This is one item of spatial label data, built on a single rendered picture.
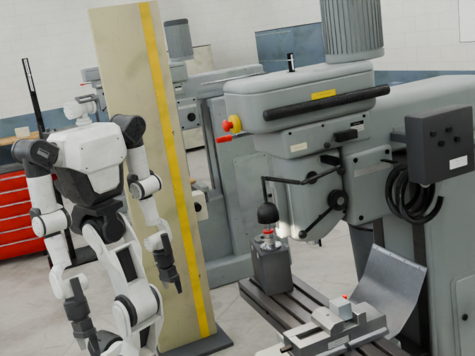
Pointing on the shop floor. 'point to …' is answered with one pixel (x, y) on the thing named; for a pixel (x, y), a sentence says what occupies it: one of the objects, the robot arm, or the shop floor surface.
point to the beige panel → (158, 167)
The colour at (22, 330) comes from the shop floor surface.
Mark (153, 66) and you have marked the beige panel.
